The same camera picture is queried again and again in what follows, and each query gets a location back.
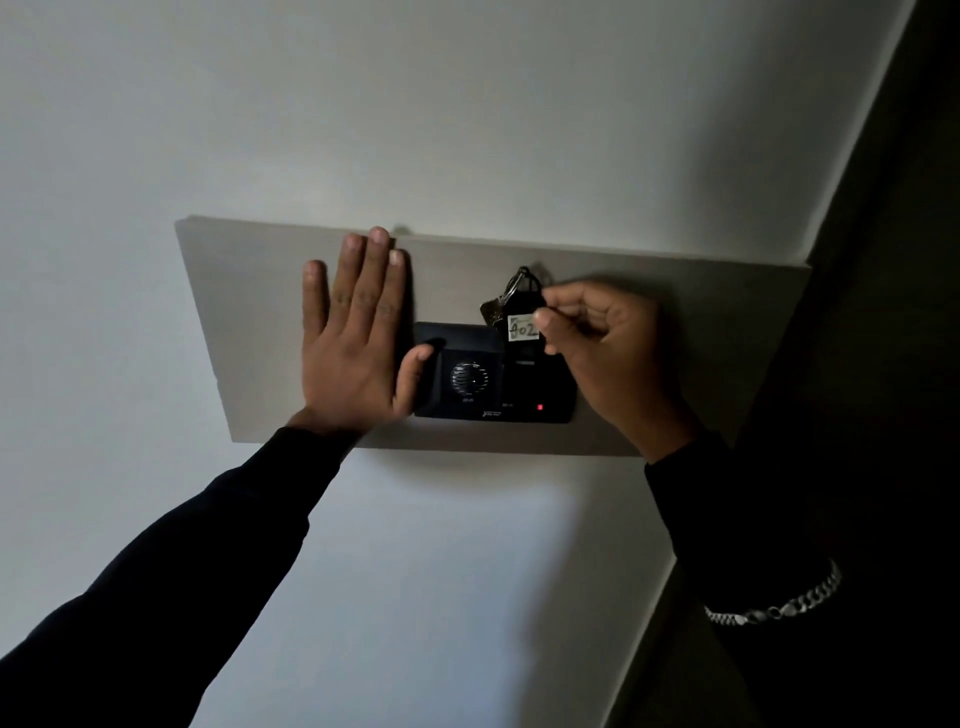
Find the person's right hand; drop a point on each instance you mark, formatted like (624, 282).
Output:
(626, 367)

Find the person's left hand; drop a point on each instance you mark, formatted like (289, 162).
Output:
(349, 375)

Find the person's left middle finger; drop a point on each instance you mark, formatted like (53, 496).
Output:
(372, 271)

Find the person's right thumb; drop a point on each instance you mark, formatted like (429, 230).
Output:
(561, 328)

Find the person's left little finger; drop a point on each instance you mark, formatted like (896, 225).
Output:
(316, 295)

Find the person's left thumb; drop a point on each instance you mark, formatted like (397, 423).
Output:
(417, 372)

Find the black key tag white label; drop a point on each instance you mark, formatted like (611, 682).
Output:
(523, 327)

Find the person's left forearm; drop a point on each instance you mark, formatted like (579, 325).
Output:
(172, 585)

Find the person's right forearm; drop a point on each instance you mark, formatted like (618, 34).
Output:
(750, 570)

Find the silver key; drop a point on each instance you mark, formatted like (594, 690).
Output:
(491, 311)

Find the black wall switch panel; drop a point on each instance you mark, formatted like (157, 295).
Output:
(487, 379)

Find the grey wooden wall board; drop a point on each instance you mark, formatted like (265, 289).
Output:
(247, 322)

